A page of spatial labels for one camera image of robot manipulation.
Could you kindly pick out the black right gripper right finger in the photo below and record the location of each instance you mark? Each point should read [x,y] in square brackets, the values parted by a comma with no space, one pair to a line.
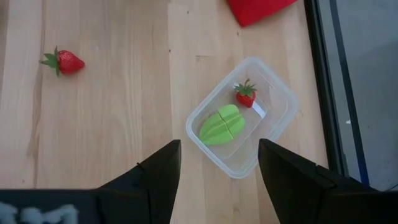
[295,193]

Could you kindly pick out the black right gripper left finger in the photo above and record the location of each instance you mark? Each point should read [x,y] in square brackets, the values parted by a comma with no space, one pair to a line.
[155,186]

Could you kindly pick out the green toy starfruit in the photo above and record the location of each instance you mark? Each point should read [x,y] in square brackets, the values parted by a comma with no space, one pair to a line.
[220,127]

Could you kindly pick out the clear plastic tupperware container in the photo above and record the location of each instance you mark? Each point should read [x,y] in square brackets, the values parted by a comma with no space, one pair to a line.
[273,102]

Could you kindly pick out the red cloth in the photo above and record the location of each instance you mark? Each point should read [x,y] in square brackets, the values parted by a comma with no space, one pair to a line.
[258,12]

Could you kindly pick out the black metal table frame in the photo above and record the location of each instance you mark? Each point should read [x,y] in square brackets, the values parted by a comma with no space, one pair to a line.
[323,81]

